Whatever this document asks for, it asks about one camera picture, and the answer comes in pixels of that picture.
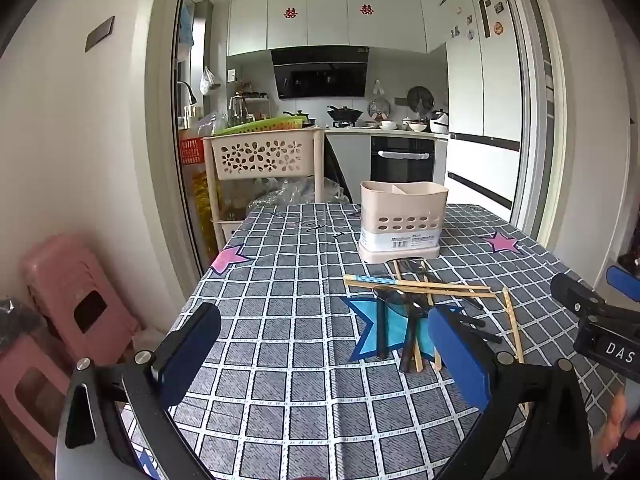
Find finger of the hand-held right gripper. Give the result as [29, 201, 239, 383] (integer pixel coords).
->
[606, 265, 640, 303]
[550, 272, 640, 331]

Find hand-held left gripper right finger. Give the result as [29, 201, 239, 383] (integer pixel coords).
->
[426, 305, 608, 480]

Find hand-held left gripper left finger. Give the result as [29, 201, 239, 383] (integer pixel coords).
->
[54, 301, 222, 480]

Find brown wooden chopstick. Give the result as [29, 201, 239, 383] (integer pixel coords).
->
[392, 259, 416, 373]
[412, 259, 443, 373]

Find yellow patterned chopstick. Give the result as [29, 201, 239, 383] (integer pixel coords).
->
[502, 286, 530, 413]

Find beige utensil holder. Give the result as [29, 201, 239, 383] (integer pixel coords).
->
[357, 180, 449, 263]

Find person's right hand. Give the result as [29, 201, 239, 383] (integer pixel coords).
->
[599, 391, 631, 456]

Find grey checked star tablecloth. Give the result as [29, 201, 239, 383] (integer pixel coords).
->
[122, 203, 626, 480]

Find pink plastic stool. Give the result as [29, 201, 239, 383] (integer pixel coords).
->
[20, 235, 143, 368]
[0, 335, 73, 456]

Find yellow oil bottle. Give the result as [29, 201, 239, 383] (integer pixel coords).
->
[189, 167, 216, 256]

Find black plastic bag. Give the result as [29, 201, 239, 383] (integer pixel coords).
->
[0, 297, 48, 351]

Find clear plastic bags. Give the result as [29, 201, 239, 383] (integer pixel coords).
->
[247, 177, 351, 208]

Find red plastic basket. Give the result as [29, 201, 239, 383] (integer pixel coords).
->
[179, 137, 206, 166]

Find black built-in oven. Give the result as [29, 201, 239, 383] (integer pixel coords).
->
[370, 136, 436, 188]

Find beige flower-cutout storage cart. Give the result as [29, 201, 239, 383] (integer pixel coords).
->
[201, 127, 327, 256]

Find white refrigerator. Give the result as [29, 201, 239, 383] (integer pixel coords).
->
[445, 0, 523, 216]

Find white kitchen counter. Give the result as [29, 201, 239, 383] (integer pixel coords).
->
[322, 125, 448, 201]

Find green plastic tray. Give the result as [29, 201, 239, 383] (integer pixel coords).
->
[212, 115, 307, 136]

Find metal spice rack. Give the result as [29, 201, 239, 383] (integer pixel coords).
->
[229, 91, 271, 123]

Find group of fridge magnets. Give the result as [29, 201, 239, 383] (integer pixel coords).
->
[450, 0, 506, 41]

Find black range hood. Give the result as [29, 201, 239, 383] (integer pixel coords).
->
[271, 46, 371, 100]

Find blue hanging cloth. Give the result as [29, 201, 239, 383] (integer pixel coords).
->
[179, 2, 196, 58]

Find dark wall switch panel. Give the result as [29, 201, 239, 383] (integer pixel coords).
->
[84, 16, 116, 53]

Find white wall cabinets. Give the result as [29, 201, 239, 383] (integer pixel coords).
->
[227, 0, 428, 57]

